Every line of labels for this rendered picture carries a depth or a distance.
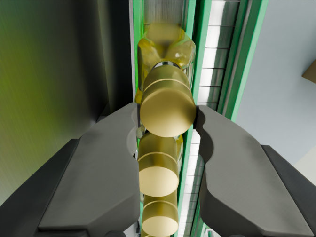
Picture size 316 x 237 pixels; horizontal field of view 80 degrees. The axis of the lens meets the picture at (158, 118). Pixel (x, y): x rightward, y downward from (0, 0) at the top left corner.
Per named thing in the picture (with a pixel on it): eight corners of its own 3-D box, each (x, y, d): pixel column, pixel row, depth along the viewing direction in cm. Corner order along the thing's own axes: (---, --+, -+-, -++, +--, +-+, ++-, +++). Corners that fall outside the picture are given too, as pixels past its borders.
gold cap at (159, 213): (144, 175, 20) (140, 215, 16) (177, 176, 20) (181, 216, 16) (144, 197, 22) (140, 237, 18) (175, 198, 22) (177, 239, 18)
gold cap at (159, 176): (138, 129, 17) (131, 164, 13) (178, 130, 17) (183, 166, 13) (138, 159, 19) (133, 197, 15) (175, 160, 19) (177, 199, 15)
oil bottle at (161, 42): (148, 22, 34) (133, 43, 16) (180, 23, 34) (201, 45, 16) (148, 54, 37) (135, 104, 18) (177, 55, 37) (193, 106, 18)
